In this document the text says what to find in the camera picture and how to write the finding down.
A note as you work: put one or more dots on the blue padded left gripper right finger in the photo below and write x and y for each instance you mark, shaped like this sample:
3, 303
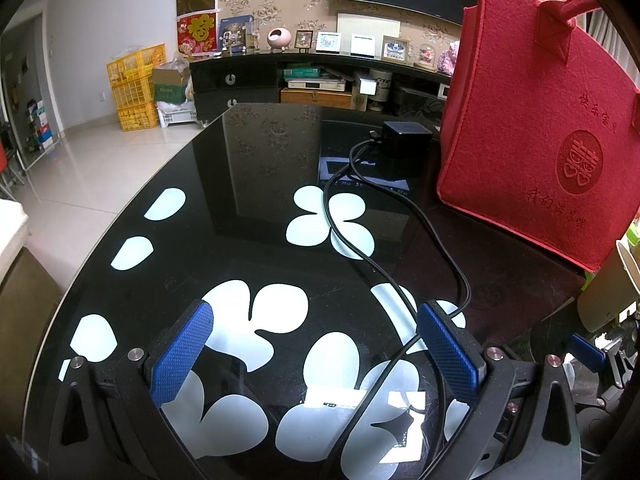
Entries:
456, 353

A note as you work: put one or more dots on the small black box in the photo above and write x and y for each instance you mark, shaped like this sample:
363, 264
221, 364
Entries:
404, 140

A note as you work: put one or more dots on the blue boxed figure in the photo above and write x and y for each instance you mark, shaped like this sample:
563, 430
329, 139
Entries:
236, 35

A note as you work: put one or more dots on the white card board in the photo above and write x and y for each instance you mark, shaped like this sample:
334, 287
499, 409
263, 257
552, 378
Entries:
363, 35

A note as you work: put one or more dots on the cardboard box green label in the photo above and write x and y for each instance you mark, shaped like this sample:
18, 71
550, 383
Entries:
170, 84

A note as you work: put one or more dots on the yellow plastic crate stack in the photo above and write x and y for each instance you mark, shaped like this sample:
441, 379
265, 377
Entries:
130, 78

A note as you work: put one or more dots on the wooden photo frame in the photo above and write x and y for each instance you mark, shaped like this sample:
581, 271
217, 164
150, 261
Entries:
395, 50

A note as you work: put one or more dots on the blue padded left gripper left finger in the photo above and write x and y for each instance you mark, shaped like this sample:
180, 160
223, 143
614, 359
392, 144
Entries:
176, 349

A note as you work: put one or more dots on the red felt tote bag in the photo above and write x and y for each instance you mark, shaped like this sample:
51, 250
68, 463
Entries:
540, 133

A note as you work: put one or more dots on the red fu character poster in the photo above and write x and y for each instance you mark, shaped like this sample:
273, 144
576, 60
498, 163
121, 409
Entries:
197, 33

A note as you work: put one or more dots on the silver media player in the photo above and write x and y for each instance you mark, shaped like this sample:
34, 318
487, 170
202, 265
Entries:
321, 84

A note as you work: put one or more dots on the pink round speaker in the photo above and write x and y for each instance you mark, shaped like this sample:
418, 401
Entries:
279, 39

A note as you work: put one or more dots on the white mug on shelf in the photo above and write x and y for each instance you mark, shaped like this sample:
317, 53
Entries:
383, 79

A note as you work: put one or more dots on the dark small photo frame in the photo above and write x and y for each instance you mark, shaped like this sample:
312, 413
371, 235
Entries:
303, 40

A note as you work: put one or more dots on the black TV cabinet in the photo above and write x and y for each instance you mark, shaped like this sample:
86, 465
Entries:
222, 83

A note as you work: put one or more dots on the wooden box on shelf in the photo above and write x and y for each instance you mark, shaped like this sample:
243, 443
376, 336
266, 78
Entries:
341, 100

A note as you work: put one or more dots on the white framed picture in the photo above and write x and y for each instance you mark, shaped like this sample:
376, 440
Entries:
328, 42

